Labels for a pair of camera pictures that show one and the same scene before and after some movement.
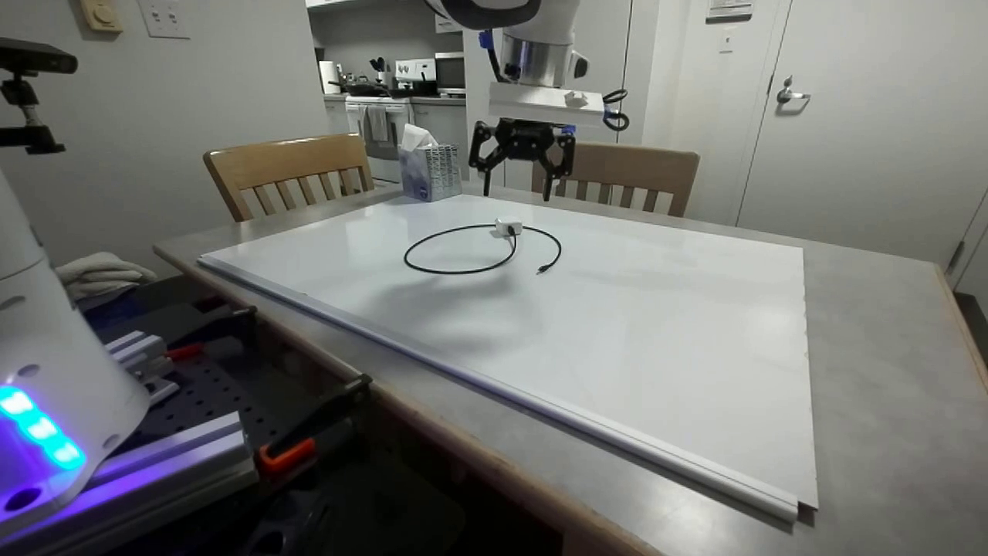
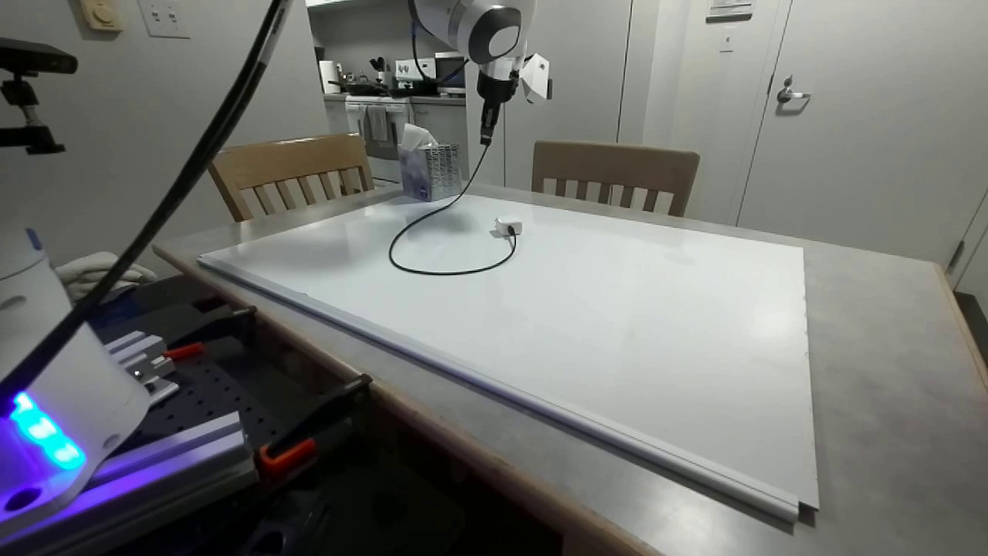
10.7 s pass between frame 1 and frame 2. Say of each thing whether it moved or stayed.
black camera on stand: stayed
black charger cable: moved
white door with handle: stayed
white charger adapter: stayed
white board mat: stayed
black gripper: moved
